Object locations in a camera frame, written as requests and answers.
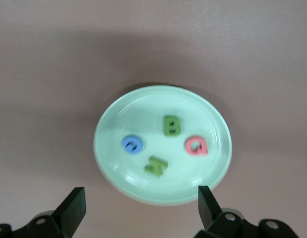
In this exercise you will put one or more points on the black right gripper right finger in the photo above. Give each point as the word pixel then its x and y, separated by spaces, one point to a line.
pixel 217 225

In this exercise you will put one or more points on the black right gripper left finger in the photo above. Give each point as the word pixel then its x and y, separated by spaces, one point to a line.
pixel 66 218

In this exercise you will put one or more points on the green foam letter N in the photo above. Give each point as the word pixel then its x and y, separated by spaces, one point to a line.
pixel 155 166

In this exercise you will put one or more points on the pink foam letter Q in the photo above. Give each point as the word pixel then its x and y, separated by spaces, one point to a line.
pixel 188 145

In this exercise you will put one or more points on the blue foam letter G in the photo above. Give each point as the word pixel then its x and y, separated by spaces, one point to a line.
pixel 124 144

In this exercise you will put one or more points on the green foam letter B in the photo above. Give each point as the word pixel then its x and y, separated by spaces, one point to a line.
pixel 166 126

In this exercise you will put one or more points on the green plate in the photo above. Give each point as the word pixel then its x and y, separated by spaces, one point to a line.
pixel 143 111

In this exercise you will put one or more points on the brown table cloth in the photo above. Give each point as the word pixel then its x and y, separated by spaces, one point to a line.
pixel 153 37

